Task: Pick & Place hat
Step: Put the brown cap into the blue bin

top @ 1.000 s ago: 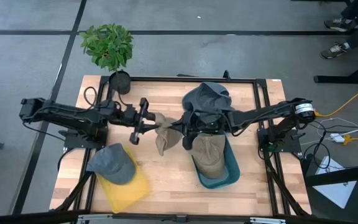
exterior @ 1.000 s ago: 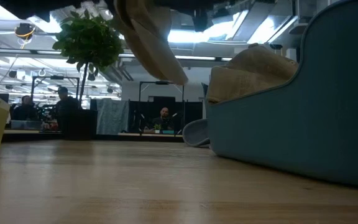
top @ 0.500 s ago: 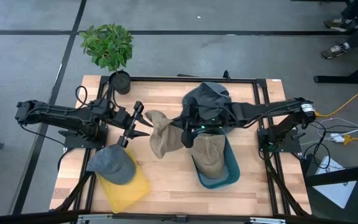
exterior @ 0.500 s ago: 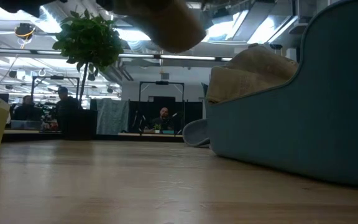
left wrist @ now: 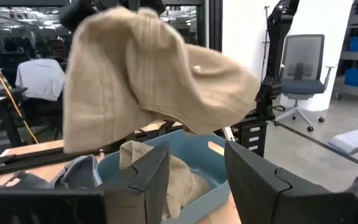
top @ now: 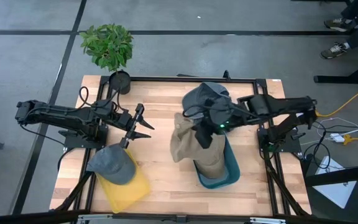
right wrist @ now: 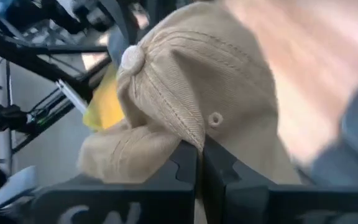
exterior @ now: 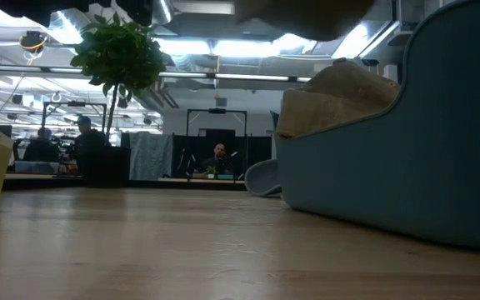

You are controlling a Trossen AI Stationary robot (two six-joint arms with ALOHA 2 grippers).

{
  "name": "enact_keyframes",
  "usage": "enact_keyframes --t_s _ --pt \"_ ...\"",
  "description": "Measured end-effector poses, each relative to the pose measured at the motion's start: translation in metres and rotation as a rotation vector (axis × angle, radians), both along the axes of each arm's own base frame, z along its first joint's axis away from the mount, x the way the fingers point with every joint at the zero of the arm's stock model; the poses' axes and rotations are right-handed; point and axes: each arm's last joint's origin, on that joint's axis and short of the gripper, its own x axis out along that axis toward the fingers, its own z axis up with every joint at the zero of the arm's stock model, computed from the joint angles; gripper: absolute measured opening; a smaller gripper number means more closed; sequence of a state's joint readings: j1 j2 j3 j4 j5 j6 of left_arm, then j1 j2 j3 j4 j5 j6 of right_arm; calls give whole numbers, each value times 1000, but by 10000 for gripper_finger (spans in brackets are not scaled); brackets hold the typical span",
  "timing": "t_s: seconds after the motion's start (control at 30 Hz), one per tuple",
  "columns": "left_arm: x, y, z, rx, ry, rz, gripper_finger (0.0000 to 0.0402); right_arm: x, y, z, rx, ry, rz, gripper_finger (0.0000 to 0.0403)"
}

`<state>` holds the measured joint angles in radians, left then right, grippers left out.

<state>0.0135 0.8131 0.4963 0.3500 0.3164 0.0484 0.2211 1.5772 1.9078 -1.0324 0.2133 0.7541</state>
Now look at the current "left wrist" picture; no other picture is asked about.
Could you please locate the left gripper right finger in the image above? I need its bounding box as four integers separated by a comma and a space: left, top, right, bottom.
224, 139, 351, 224

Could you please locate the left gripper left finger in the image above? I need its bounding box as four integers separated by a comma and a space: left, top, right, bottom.
96, 141, 171, 224

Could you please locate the teal plastic bin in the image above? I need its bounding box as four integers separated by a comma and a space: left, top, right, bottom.
96, 129, 232, 224

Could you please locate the light grey padded bench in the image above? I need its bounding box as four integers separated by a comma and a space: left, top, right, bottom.
327, 125, 358, 156

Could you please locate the grey mesh office chair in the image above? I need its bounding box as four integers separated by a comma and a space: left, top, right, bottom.
273, 33, 337, 133

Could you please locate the thin black stand pole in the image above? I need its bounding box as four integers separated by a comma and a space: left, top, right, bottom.
260, 4, 270, 82

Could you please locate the grey metal shelf cart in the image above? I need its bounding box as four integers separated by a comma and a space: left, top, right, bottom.
335, 0, 358, 110

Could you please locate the long yellow cable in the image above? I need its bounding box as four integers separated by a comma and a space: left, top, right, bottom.
0, 39, 40, 146

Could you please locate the black window frame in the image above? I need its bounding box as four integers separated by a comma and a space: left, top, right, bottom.
197, 0, 224, 53

